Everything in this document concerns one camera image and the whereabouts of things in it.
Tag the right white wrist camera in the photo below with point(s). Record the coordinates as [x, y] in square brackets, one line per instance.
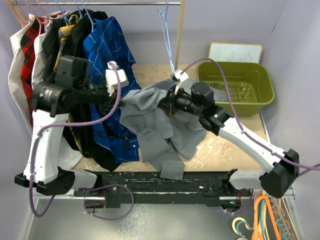
[179, 77]

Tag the small whiteboard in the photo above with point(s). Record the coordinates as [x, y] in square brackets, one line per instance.
[235, 52]

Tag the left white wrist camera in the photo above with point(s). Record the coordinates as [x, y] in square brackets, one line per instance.
[113, 75]

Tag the pink hanger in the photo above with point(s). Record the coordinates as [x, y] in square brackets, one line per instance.
[25, 18]

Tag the olive green plastic bin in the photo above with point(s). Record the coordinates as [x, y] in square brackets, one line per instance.
[248, 83]

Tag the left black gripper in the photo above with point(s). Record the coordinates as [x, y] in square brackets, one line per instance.
[112, 100]

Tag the light blue hanger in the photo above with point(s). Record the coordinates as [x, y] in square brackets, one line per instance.
[163, 17]

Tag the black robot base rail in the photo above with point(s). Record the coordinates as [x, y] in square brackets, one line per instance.
[208, 188]

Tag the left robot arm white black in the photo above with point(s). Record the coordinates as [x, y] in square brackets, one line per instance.
[52, 101]

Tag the yellow plaid shirt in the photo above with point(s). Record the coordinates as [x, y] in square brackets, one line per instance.
[65, 35]

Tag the yellow hanger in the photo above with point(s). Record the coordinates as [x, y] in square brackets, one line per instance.
[283, 219]

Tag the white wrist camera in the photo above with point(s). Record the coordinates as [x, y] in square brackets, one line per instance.
[113, 75]
[179, 77]

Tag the metal clothes rail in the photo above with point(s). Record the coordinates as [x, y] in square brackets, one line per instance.
[53, 3]

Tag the beige shirt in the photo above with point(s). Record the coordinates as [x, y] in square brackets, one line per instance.
[14, 77]

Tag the black dark shirt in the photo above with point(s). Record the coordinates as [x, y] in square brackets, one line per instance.
[51, 46]

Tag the red plaid shirt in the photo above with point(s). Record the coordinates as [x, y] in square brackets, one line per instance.
[27, 46]

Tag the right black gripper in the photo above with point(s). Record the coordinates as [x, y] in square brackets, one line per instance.
[168, 103]

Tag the blue plaid shirt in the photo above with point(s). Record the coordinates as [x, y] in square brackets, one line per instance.
[107, 43]

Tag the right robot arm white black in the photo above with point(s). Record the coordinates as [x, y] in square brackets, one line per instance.
[278, 167]

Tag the grey shirt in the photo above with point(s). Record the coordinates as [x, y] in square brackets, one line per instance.
[162, 139]

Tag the wooden clothes rack frame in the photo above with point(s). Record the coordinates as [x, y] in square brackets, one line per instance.
[179, 28]

